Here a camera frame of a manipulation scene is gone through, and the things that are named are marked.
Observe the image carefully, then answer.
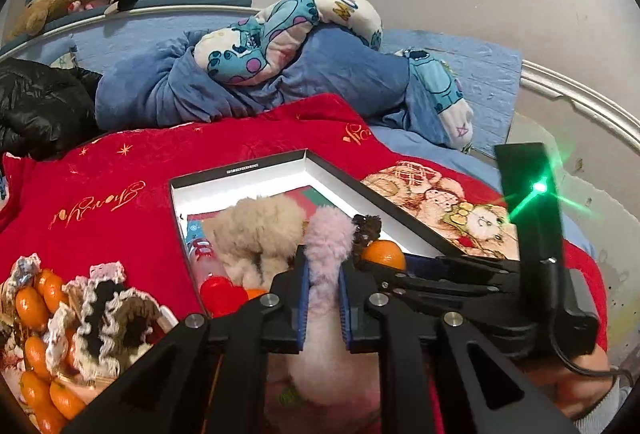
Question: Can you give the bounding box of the pink fluffy hair claw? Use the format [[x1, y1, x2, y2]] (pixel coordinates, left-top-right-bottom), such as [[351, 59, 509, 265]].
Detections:
[[265, 205, 386, 434]]

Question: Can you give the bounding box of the red glossy hair clip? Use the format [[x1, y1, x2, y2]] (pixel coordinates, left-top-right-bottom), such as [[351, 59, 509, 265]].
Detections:
[[199, 275, 249, 317]]

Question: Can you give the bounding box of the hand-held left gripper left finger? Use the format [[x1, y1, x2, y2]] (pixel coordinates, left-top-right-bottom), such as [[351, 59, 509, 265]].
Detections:
[[62, 244, 311, 434]]

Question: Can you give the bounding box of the black puffer jacket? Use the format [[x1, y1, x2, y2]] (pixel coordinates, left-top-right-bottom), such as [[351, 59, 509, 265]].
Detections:
[[0, 58, 103, 159]]

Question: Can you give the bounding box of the pile of mandarin oranges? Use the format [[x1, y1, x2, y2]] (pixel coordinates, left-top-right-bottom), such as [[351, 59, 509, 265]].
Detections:
[[12, 268, 88, 434]]

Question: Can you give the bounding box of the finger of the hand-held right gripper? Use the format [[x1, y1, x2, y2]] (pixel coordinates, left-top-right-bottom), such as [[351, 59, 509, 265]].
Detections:
[[357, 261, 523, 330], [404, 253, 522, 275]]

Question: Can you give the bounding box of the pink white crochet scrunchie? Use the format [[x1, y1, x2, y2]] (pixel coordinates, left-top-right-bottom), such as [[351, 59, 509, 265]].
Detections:
[[89, 262, 126, 285]]

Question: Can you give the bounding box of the brown white crochet scrunchie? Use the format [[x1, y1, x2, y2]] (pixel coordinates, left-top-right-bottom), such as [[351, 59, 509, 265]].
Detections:
[[117, 289, 176, 345]]

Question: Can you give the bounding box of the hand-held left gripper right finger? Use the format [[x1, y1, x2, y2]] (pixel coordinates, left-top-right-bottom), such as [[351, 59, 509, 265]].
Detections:
[[337, 261, 581, 434]]

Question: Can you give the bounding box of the black white crochet scrunchie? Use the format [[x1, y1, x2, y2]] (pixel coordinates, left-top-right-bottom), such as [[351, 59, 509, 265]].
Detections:
[[45, 276, 131, 385]]

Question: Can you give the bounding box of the light blue bed sheet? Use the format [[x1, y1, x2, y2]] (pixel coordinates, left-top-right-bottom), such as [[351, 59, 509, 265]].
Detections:
[[365, 28, 598, 259]]

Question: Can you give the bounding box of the grey white crochet scrunchie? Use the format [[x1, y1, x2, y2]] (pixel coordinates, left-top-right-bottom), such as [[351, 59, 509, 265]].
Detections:
[[2, 254, 43, 295]]

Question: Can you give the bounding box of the black cable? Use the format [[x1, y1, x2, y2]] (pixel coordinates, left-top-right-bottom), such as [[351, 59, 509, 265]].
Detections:
[[545, 259, 626, 380]]

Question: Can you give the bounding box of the black cardboard box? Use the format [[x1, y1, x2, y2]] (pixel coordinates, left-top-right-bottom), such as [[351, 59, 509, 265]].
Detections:
[[169, 149, 451, 317]]

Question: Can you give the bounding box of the beige fluffy hair claw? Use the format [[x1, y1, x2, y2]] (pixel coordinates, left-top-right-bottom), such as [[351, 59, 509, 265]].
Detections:
[[202, 195, 308, 289]]

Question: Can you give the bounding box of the person's right hand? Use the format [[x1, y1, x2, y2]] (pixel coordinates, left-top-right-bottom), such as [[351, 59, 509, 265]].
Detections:
[[520, 346, 626, 421]]

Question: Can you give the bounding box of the blue monster print blanket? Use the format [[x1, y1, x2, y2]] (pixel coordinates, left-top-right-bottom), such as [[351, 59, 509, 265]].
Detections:
[[95, 0, 473, 149]]

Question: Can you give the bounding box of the red printed blanket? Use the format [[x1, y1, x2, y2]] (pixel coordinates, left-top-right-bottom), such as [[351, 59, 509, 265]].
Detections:
[[0, 94, 608, 434]]

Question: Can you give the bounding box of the dark brown fuzzy hair claw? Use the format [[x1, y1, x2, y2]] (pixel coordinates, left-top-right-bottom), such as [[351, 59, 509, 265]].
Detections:
[[351, 213, 385, 259]]

